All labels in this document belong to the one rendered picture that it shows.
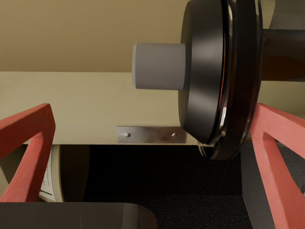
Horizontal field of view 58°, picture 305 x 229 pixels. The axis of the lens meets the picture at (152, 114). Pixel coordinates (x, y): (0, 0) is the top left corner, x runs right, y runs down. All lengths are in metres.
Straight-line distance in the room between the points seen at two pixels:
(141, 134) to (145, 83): 0.13
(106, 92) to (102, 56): 0.40
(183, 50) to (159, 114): 0.14
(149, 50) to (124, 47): 0.54
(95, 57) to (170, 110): 0.46
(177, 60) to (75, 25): 0.56
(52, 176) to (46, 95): 0.11
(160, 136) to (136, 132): 0.03
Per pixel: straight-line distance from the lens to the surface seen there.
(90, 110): 0.30
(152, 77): 0.16
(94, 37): 0.70
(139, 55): 0.16
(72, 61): 0.74
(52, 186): 0.39
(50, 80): 0.37
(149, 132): 0.28
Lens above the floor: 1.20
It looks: level
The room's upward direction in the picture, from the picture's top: 90 degrees counter-clockwise
